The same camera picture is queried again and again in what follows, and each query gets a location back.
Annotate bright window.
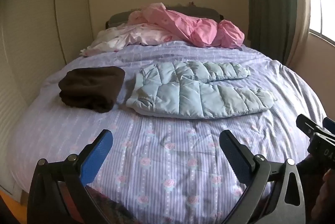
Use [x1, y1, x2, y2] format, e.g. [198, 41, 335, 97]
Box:
[301, 0, 335, 47]

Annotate white and pink floral sheet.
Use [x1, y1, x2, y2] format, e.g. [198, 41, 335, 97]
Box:
[80, 23, 174, 57]

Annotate green curtain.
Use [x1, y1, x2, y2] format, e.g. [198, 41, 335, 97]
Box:
[242, 0, 312, 67]

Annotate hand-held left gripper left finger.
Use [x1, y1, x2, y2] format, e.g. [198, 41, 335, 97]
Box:
[27, 129, 113, 224]

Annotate dark brown folded cloth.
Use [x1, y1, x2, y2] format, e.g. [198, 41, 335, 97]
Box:
[58, 66, 126, 113]

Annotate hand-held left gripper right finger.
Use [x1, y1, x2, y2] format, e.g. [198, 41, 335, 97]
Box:
[219, 130, 305, 224]

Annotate purple striped floral duvet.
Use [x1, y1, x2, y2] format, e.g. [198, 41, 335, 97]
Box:
[8, 40, 335, 224]

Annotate person's right hand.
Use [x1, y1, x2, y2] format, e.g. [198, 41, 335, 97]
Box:
[311, 170, 335, 224]

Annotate cream wardrobe doors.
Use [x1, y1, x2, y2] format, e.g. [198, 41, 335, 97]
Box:
[0, 0, 95, 196]

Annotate pink crumpled quilt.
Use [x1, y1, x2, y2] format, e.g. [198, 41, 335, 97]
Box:
[129, 2, 245, 50]

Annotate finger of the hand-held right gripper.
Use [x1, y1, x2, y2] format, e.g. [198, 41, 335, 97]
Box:
[296, 114, 325, 139]
[322, 117, 335, 134]

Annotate light blue quilted pants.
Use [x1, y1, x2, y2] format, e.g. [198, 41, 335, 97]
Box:
[126, 60, 274, 119]

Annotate grey bed headboard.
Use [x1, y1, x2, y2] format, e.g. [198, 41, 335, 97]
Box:
[106, 3, 224, 29]

